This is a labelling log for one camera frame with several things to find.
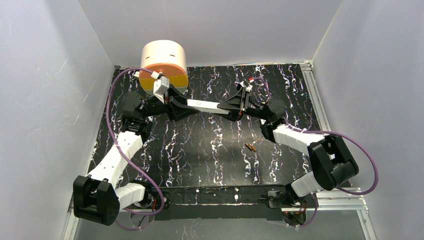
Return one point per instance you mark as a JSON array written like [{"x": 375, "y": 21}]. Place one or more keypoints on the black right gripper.
[{"x": 244, "y": 103}]

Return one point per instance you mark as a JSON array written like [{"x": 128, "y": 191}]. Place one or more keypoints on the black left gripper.
[{"x": 166, "y": 104}]

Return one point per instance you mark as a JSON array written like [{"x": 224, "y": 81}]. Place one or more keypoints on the long white rectangular block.
[{"x": 206, "y": 106}]

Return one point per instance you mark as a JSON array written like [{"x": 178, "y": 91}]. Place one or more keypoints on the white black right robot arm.
[{"x": 330, "y": 159}]

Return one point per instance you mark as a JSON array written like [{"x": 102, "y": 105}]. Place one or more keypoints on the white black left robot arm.
[{"x": 116, "y": 182}]

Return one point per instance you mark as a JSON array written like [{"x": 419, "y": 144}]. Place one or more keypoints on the orange green battery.
[{"x": 247, "y": 145}]

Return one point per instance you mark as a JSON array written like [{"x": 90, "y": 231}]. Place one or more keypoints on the cylindrical drawer box orange front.
[{"x": 169, "y": 58}]

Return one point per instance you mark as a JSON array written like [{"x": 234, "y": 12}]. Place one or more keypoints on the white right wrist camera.
[{"x": 247, "y": 84}]

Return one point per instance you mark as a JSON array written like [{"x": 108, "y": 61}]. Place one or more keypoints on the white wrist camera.
[
  {"x": 160, "y": 85},
  {"x": 247, "y": 84}
]

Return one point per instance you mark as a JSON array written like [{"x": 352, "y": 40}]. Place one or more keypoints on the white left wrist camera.
[{"x": 160, "y": 85}]

